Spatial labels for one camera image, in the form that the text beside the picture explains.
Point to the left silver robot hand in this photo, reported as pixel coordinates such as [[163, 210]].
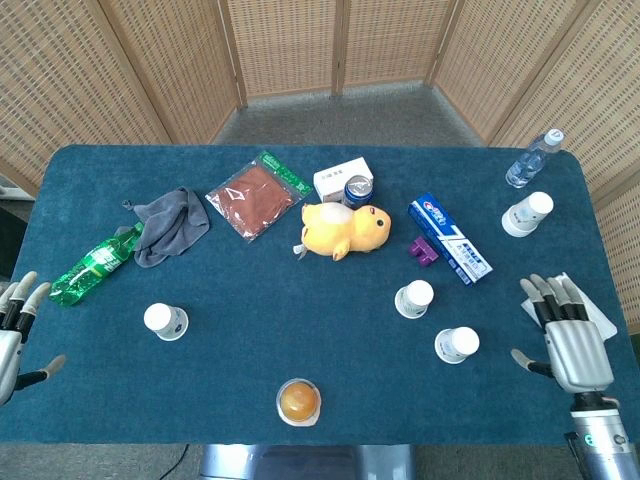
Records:
[[7, 360]]

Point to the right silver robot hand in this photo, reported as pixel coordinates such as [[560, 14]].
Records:
[[575, 350]]

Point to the white printed paper cup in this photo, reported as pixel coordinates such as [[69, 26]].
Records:
[[457, 345], [415, 297], [525, 215], [162, 320]]

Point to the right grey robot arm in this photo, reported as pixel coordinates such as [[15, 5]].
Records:
[[600, 440]]

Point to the orange fruit jelly cup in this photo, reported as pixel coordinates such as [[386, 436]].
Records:
[[298, 402]]

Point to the white tissue pack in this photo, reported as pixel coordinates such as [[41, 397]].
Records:
[[600, 312]]

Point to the woven bamboo screen panel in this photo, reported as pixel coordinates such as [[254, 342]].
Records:
[[175, 60], [50, 75], [285, 45], [625, 240], [395, 40], [590, 90], [490, 60]]

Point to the green plastic soda bottle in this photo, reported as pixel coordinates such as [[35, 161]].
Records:
[[95, 262]]

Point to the blue toothpaste box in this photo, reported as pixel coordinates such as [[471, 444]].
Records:
[[450, 235]]

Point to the purple plastic block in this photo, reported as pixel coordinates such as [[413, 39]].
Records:
[[422, 252]]

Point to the clear plastic water bottle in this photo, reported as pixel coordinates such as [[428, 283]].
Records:
[[527, 165]]

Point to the grey microfibre cloth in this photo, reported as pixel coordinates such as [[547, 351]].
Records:
[[170, 225]]

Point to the blue felt table cover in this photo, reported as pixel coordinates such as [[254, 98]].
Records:
[[250, 350]]

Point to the yellow plush duck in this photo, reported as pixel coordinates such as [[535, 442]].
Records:
[[350, 230]]

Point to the blue drink can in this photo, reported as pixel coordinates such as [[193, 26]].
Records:
[[357, 192]]

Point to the white cardboard box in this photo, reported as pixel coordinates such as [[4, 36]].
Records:
[[340, 177]]

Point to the brown cloth in clear packet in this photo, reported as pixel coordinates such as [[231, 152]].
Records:
[[255, 197]]

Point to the grey-blue robot torso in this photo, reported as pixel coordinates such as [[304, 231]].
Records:
[[300, 465]]

